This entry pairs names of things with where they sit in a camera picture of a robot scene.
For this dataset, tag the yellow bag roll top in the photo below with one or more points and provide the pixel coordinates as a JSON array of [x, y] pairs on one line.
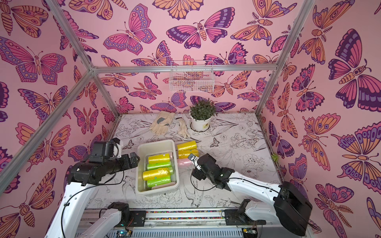
[[190, 145]]

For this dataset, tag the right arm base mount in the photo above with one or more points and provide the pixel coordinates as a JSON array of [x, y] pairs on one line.
[[233, 217]]

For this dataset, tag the pink bag roll bottom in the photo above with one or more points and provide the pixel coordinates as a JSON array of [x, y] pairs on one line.
[[164, 185]]

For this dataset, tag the green bag roll bottom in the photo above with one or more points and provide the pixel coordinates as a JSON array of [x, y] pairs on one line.
[[158, 181]]

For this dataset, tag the white plastic storage box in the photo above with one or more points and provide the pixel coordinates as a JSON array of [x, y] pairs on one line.
[[155, 148]]

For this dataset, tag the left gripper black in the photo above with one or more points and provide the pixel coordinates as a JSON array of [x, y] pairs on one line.
[[131, 160]]

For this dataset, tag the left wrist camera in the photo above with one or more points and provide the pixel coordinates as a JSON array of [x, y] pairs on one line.
[[104, 151]]

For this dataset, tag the aluminium frame bars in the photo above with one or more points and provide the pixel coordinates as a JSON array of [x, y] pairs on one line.
[[92, 72]]

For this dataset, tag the potted green plant white pot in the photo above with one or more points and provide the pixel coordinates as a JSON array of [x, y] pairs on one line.
[[201, 114]]

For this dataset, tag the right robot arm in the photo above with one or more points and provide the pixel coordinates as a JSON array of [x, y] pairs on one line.
[[286, 203]]

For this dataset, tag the pink bag roll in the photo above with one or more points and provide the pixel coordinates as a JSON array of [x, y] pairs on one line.
[[164, 185], [184, 162]]

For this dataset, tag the yellow bag roll small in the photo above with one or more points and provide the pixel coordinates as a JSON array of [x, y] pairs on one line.
[[160, 158]]

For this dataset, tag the white wire basket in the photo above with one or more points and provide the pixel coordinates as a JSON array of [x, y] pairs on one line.
[[192, 76]]

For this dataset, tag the white slotted cable duct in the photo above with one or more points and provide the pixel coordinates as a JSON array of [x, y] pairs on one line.
[[178, 233]]

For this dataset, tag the right beige work glove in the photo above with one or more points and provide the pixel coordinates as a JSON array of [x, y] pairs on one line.
[[183, 130]]

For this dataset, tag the beige work glove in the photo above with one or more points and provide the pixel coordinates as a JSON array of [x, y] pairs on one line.
[[161, 124], [183, 130]]

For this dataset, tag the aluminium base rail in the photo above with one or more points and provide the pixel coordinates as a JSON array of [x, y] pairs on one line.
[[203, 216]]

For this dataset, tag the left beige work glove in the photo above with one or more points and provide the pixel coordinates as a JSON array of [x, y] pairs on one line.
[[161, 124]]

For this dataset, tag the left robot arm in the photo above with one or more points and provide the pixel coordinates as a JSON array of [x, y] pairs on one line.
[[67, 218]]

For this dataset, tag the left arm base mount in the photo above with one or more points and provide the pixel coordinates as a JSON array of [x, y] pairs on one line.
[[133, 219]]

